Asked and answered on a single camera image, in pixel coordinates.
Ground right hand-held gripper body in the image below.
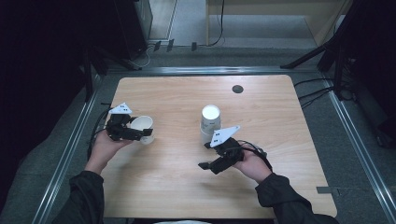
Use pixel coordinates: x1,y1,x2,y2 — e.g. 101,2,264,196
209,125,246,166

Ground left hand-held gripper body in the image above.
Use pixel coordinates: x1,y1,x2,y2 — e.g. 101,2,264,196
105,102,144,142

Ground white paper cup green print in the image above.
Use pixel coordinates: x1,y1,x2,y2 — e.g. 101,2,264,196
130,115,155,146

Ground person's left hand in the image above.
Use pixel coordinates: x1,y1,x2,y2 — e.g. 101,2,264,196
85,130,134,175

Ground person's right hand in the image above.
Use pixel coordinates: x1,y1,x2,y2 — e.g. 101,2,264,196
232,149,274,185

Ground black metal stand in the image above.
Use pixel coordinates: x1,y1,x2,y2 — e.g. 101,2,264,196
81,46,144,103

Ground black cabinet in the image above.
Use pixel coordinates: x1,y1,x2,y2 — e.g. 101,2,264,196
113,0,154,61

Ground black tripod stand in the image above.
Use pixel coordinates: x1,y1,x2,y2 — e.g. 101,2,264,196
279,0,359,101

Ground light wooden partition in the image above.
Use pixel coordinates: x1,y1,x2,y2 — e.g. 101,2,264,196
205,0,354,47

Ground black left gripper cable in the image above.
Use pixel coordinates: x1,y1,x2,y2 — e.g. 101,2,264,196
87,102,114,161

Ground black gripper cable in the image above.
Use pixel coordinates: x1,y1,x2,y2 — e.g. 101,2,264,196
87,102,114,161
237,139,274,173

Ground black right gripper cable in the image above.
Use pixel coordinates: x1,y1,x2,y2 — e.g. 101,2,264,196
237,139,274,173

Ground white floor cable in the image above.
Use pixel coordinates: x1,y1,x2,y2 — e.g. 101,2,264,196
134,43,157,69

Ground metal floor rail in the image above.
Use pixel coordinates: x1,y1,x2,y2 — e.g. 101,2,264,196
106,65,320,77
30,74,108,224
320,73,396,224

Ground black floor cables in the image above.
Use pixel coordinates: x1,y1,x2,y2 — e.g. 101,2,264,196
293,77,334,110

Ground hanging black cable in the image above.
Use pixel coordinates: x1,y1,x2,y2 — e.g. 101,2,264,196
207,0,226,48

